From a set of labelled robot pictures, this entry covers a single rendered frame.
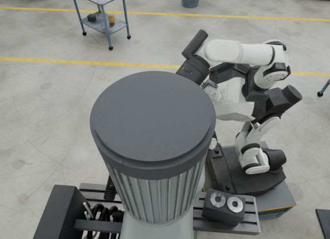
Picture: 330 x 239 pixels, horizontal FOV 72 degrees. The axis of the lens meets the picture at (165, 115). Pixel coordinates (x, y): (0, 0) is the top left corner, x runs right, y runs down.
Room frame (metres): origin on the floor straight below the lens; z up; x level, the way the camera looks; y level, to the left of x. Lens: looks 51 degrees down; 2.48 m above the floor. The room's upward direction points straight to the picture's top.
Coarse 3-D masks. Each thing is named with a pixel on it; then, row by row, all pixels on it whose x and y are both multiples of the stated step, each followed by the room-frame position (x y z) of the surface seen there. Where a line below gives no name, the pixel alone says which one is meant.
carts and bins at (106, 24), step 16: (96, 0) 3.69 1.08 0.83; (112, 0) 3.71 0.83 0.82; (192, 0) 5.16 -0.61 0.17; (80, 16) 4.04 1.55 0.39; (96, 16) 4.19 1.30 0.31; (112, 16) 3.93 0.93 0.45; (112, 32) 3.63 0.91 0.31; (128, 32) 3.90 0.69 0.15; (112, 48) 3.58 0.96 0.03; (320, 96) 2.36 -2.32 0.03
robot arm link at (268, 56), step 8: (248, 48) 0.63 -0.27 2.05; (256, 48) 0.63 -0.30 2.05; (264, 48) 0.64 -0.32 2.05; (272, 48) 0.65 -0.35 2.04; (280, 48) 0.66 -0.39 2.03; (248, 56) 0.61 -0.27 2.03; (256, 56) 0.61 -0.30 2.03; (264, 56) 0.62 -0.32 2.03; (272, 56) 0.62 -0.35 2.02; (280, 56) 0.63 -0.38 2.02; (256, 64) 0.61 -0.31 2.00; (264, 64) 0.62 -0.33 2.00; (272, 64) 0.62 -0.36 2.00; (280, 64) 0.61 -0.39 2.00; (264, 72) 0.63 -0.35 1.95
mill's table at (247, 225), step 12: (84, 192) 0.57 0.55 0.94; (96, 192) 0.57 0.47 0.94; (204, 192) 0.57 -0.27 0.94; (108, 204) 0.50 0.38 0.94; (120, 204) 0.50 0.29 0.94; (252, 204) 0.50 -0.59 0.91; (96, 216) 0.42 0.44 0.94; (252, 216) 0.42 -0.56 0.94; (204, 228) 0.35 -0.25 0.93; (216, 228) 0.35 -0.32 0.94; (228, 228) 0.35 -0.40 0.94; (240, 228) 0.35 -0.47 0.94; (252, 228) 0.35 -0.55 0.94
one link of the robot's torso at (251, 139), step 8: (272, 120) 0.84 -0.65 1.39; (248, 128) 0.97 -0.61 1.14; (256, 128) 0.88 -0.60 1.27; (264, 128) 0.84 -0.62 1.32; (240, 136) 0.94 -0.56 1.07; (248, 136) 0.87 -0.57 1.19; (256, 136) 0.88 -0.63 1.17; (240, 144) 0.90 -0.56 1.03; (248, 144) 0.87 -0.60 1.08; (256, 144) 0.87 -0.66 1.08
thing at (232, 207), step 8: (208, 192) 0.50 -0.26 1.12; (216, 192) 0.50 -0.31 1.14; (224, 192) 0.50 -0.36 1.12; (208, 200) 0.46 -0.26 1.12; (216, 200) 0.46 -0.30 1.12; (224, 200) 0.45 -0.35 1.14; (232, 200) 0.45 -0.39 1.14; (240, 200) 0.45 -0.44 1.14; (208, 208) 0.41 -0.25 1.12; (216, 208) 0.41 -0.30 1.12; (224, 208) 0.41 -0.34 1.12; (232, 208) 0.41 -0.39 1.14; (240, 208) 0.41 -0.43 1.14; (208, 216) 0.41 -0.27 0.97; (216, 216) 0.40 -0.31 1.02; (224, 216) 0.39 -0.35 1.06; (232, 216) 0.37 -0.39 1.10; (240, 216) 0.37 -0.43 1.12; (232, 224) 0.37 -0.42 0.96
